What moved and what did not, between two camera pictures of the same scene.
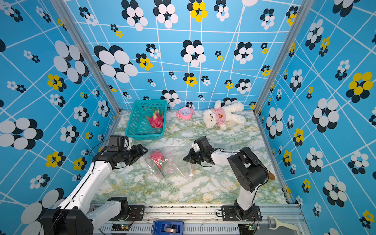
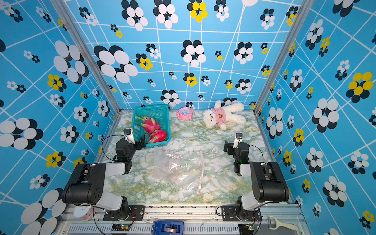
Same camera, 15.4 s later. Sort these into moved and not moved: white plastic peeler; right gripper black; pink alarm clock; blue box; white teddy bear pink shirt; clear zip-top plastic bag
Moved: clear zip-top plastic bag; right gripper black
Not moved: white teddy bear pink shirt; blue box; pink alarm clock; white plastic peeler
